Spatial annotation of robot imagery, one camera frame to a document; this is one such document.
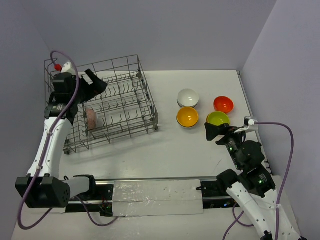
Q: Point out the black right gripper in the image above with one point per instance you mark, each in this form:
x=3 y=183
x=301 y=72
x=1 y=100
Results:
x=212 y=130

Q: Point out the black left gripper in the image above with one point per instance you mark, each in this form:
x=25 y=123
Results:
x=88 y=87

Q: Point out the yellow-orange bowl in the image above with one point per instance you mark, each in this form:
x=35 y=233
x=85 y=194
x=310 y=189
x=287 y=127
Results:
x=187 y=114

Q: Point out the pink speckled bowl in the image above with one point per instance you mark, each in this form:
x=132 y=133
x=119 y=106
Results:
x=91 y=118

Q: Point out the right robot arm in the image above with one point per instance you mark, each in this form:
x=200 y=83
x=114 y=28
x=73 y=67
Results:
x=254 y=190

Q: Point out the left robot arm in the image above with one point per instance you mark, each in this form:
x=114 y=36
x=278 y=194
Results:
x=41 y=187

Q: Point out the lime green bowl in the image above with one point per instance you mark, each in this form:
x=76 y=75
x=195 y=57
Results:
x=218 y=118

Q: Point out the red-orange bowl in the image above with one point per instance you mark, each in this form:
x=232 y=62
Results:
x=223 y=104

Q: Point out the light blue ribbed bowl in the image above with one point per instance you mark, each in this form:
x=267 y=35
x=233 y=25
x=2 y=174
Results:
x=187 y=125

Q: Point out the white patterned bowl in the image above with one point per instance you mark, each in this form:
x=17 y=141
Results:
x=188 y=98

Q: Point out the silver taped cover plate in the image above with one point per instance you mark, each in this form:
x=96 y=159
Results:
x=157 y=198

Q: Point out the grey wire dish rack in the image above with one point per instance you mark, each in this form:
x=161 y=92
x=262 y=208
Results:
x=124 y=110

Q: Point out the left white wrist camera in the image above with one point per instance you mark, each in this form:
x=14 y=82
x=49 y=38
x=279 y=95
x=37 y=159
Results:
x=66 y=68

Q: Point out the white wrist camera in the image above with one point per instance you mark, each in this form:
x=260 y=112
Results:
x=249 y=125
x=66 y=68

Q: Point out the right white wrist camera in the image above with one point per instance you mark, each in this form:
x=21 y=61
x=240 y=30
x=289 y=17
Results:
x=249 y=125

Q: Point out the black mounting rail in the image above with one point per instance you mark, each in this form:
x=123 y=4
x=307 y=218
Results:
x=101 y=201

